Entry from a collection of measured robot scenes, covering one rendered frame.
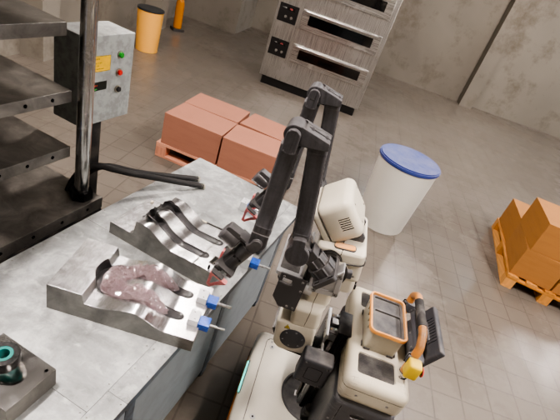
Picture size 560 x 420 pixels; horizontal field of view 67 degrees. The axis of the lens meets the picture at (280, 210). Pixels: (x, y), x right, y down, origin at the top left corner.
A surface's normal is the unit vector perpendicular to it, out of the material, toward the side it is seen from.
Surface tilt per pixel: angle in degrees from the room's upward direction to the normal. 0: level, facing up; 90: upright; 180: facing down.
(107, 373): 0
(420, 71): 90
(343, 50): 90
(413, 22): 90
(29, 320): 0
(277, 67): 90
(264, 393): 0
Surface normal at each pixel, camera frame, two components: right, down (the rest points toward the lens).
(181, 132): -0.28, 0.45
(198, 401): 0.29, -0.80
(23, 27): 0.87, 0.45
